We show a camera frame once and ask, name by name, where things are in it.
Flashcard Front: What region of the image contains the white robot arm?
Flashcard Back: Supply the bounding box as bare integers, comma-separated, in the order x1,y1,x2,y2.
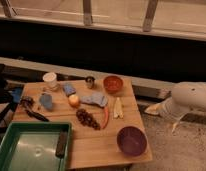
145,82,206,132

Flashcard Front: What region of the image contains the orange bowl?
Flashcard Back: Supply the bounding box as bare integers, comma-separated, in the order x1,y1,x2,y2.
103,75,123,93

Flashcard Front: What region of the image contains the purple bowl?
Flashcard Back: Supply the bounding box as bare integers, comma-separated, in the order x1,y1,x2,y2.
117,126,147,157

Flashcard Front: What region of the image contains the small metal cup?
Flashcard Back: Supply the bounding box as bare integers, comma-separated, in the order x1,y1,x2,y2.
85,76,95,89

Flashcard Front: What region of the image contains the grey blue cloth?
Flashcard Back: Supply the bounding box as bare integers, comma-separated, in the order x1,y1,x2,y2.
80,92,108,107

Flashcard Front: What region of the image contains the orange carrot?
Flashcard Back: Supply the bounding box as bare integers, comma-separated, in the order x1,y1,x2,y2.
102,106,109,129

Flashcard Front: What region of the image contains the dark grape bunch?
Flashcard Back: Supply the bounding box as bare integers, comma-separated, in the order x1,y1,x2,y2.
76,109,101,130

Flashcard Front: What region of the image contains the white plastic cup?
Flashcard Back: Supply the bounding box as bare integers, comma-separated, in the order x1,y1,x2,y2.
43,72,58,90

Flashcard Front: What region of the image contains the blue toy piece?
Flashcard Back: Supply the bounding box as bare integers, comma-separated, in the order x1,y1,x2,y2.
39,93,53,110

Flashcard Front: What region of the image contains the dark brush in tray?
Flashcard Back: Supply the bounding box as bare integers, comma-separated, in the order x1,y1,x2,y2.
55,131,67,158

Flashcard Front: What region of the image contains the dark small toy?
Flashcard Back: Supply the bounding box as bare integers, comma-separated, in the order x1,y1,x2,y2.
20,96,34,107

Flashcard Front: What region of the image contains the blue object at left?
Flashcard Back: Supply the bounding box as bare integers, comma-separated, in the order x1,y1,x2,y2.
11,88,23,103

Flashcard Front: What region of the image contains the green plastic tray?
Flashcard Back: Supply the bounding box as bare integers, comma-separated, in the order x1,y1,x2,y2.
0,122,72,171

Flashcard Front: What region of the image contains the black stand at left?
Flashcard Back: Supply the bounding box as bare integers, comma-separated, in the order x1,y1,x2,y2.
0,64,14,123

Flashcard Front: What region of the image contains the black handled tool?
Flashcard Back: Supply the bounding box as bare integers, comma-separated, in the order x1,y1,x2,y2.
26,110,49,122

